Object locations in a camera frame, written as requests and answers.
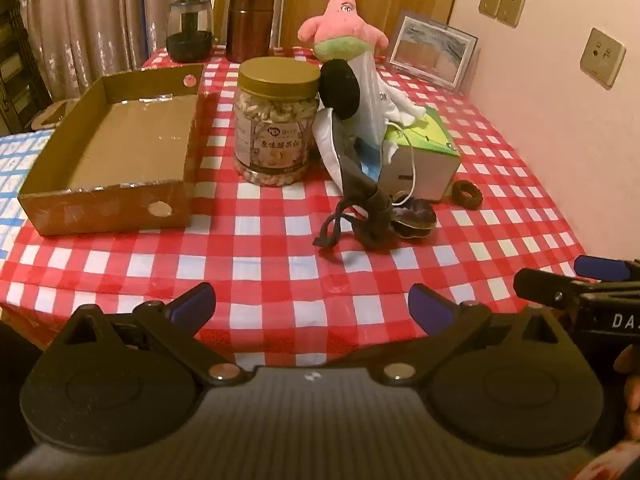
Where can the beige basket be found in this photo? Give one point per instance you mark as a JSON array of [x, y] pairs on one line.
[[50, 115]]

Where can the nut jar with gold lid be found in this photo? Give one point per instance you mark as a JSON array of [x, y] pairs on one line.
[[275, 125]]

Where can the black round plush pad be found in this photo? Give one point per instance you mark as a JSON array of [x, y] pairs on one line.
[[340, 87]]

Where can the white sock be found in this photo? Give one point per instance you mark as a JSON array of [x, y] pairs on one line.
[[405, 107]]

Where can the cardboard box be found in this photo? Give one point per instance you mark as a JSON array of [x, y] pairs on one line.
[[125, 135]]

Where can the pink starfish plush toy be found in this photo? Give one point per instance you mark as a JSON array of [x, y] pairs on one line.
[[340, 25]]

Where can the person's right hand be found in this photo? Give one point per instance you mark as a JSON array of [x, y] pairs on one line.
[[631, 390]]

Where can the black folded step ladder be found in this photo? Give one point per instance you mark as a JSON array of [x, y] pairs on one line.
[[20, 60]]

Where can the brown cylindrical canister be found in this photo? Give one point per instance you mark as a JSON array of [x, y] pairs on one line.
[[250, 25]]

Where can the silver picture frame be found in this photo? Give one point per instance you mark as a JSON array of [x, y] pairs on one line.
[[430, 52]]

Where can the beige patterned curtain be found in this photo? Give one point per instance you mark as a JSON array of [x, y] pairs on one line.
[[100, 20]]

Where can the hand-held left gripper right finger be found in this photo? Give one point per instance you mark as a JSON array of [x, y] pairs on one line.
[[430, 307]]

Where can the brown hair scrunchie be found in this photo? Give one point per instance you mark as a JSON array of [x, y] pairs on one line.
[[457, 195]]

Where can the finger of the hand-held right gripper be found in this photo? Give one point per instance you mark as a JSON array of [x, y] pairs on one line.
[[540, 285], [600, 267]]

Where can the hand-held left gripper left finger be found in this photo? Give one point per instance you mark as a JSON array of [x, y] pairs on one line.
[[192, 302]]

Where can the red checkered tablecloth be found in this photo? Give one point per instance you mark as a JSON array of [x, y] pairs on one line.
[[280, 240]]

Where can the glass jar with dark base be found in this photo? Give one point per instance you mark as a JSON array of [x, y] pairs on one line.
[[190, 30]]

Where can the green and white tissue box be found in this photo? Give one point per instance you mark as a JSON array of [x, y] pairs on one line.
[[430, 170]]

